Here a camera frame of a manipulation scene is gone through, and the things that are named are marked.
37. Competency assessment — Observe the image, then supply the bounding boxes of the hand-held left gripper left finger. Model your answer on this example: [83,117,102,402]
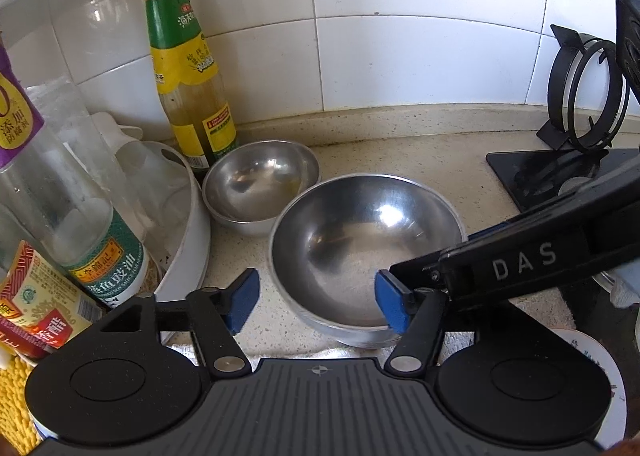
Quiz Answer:
[100,267,261,379]

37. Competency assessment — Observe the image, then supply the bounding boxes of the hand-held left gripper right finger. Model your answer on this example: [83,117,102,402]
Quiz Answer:
[375,270,451,379]

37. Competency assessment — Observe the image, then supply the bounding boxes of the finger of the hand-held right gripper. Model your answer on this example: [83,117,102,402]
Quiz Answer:
[467,193,588,243]
[390,248,451,290]

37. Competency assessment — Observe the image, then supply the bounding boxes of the white plate small mixed flowers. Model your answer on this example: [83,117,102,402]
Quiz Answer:
[550,328,628,447]

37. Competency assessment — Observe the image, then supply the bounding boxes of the black glass gas stove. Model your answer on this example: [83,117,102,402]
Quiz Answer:
[486,146,640,332]

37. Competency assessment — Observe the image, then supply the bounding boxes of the white two-tier rotating rack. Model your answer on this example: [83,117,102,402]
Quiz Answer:
[0,0,212,337]

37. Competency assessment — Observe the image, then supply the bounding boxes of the black pan support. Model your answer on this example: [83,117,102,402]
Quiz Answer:
[536,24,631,153]

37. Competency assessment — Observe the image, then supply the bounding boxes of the vinegar bottle yellow cap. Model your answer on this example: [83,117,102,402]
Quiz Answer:
[0,238,106,362]

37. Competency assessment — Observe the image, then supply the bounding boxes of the clear bottle purple label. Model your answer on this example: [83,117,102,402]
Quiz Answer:
[0,33,151,309]

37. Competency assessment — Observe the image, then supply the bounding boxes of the yellow chenille mat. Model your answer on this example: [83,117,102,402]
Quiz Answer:
[0,346,41,447]

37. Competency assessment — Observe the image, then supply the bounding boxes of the yellow green sauce bottle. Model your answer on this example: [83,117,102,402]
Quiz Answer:
[137,0,238,172]

